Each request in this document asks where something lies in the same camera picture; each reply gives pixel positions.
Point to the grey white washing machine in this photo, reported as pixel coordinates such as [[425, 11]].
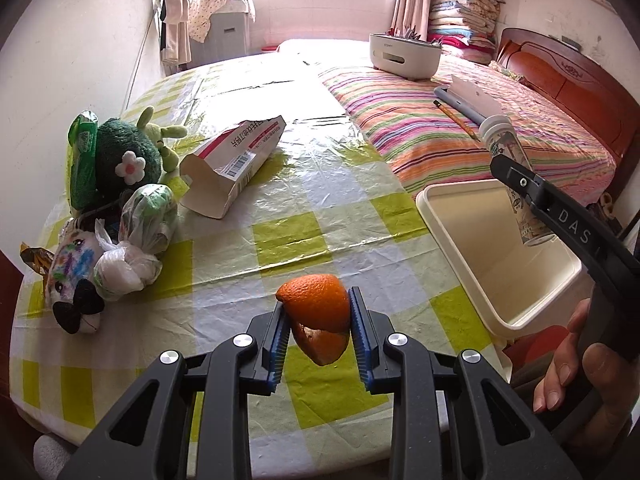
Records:
[[228, 35]]

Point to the green checkered plastic tablecloth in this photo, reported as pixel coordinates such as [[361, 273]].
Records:
[[324, 202]]

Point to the white painted plush toy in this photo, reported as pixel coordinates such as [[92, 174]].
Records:
[[69, 290]]

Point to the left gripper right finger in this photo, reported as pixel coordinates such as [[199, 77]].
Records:
[[454, 416]]

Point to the gold snack wrapper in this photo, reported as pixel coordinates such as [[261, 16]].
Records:
[[37, 258]]

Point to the pink right curtain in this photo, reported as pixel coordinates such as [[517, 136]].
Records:
[[411, 15]]

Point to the white crumpled plastic bag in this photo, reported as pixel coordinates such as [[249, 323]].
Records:
[[124, 267]]

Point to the pink curtain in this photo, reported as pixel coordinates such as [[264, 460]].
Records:
[[411, 15], [174, 38]]

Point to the yellow pencil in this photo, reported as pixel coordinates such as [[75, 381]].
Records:
[[460, 123]]

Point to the white plastic trash bin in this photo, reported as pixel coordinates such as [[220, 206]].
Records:
[[516, 290]]

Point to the white red cardboard box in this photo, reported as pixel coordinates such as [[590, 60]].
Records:
[[218, 170]]

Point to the pink left curtain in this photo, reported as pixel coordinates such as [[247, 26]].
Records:
[[174, 38]]

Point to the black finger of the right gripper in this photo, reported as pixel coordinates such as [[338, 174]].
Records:
[[613, 317]]

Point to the striped colourful bed sheet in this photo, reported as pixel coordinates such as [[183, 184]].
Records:
[[423, 146]]

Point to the green avocado plush toy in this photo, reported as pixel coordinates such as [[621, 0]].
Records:
[[129, 155]]

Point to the red wooden headboard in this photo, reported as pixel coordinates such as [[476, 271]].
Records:
[[582, 89]]

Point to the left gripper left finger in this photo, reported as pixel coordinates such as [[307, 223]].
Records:
[[146, 434]]

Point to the blue white pencil case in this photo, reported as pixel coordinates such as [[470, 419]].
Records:
[[468, 99]]

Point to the green white wrapped packet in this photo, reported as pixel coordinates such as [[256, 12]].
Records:
[[149, 218]]

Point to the orange peel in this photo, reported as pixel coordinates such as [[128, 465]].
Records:
[[319, 311]]

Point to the green plastic snack bag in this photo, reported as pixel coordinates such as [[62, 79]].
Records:
[[81, 166]]

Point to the floral cloth on machine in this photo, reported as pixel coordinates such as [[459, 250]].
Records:
[[200, 12]]

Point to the stack of folded quilts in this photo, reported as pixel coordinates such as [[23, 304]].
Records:
[[465, 28]]

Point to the white oval pen holder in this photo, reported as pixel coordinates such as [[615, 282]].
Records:
[[408, 58]]

